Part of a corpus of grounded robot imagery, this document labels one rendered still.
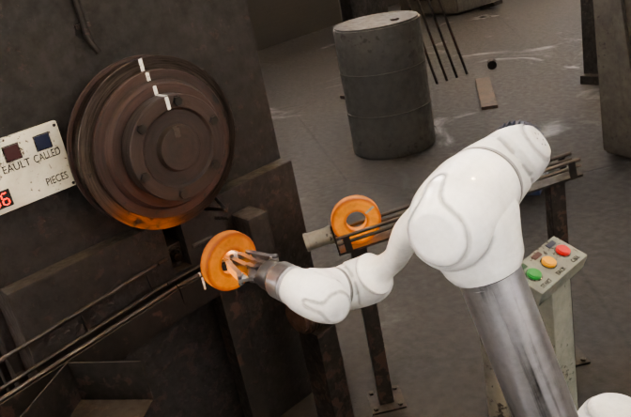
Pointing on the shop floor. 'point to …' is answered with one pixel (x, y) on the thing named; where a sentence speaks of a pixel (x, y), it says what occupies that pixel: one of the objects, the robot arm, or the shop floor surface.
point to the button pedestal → (558, 303)
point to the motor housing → (323, 365)
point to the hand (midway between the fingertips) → (227, 254)
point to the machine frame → (127, 251)
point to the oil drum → (385, 84)
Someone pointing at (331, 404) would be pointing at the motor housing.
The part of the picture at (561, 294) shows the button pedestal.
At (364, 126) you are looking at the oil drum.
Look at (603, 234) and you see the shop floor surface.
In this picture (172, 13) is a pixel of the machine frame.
